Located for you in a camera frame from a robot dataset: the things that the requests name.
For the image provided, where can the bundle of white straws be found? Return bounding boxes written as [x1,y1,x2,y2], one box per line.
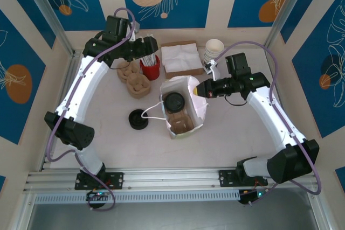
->
[140,32,160,65]

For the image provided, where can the white and green paper bag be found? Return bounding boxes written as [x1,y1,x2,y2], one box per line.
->
[140,75,210,141]

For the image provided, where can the black plastic cup lid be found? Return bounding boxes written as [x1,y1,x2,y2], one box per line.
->
[164,92,185,114]

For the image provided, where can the brown pulp cup carrier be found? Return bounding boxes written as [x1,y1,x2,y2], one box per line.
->
[169,110,195,135]

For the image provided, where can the red straw holder cup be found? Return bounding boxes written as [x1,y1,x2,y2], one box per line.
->
[139,55,161,81]

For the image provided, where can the brown cardboard napkin box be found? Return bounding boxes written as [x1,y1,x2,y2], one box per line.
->
[161,40,205,80]

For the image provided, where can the white paper napkins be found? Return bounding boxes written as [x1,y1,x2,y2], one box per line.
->
[161,44,203,71]

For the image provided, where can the stack of pulp cup carriers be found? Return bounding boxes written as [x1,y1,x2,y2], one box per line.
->
[116,61,151,98]

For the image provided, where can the stack of paper cups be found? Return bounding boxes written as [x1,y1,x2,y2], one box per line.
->
[203,38,225,65]

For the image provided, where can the black controller board with LED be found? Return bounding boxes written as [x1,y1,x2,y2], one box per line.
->
[86,190,113,203]
[238,189,266,205]

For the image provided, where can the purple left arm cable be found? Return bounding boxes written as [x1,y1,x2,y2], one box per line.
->
[45,8,135,212]

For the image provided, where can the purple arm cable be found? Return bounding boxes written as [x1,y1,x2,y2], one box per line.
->
[214,40,323,206]
[45,8,135,212]

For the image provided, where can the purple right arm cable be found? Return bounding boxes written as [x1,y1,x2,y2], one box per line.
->
[214,40,323,206]

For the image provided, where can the aluminium frame post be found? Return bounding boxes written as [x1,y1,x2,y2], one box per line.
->
[18,0,81,58]
[263,0,311,53]

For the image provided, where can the aluminium side frame rail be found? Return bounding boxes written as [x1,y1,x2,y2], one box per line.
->
[40,50,82,173]

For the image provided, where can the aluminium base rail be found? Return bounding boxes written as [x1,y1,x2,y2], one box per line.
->
[23,166,324,192]

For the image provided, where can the grey slotted cable duct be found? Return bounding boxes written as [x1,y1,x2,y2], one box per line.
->
[34,190,242,204]

